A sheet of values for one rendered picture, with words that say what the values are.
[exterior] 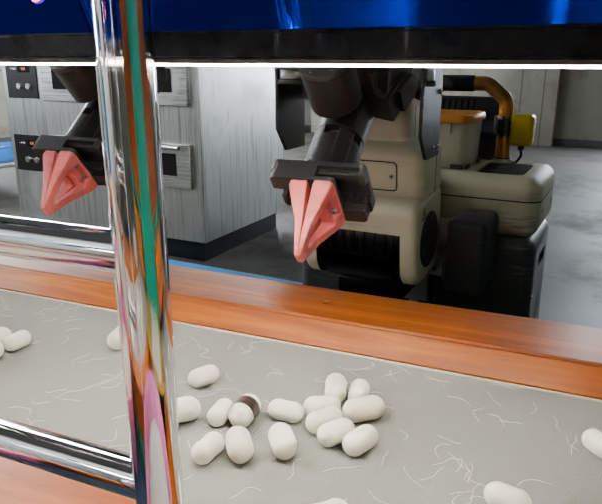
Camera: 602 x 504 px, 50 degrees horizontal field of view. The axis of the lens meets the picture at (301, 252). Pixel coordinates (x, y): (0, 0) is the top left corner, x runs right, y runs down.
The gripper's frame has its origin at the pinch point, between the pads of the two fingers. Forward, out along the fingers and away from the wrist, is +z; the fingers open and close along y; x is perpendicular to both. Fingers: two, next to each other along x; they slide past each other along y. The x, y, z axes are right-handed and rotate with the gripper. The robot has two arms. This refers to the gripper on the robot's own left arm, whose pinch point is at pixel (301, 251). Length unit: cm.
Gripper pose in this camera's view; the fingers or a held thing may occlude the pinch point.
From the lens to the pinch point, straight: 64.0
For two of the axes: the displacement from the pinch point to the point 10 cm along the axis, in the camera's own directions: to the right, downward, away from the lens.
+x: 2.6, 5.5, 8.0
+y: 9.2, 1.0, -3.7
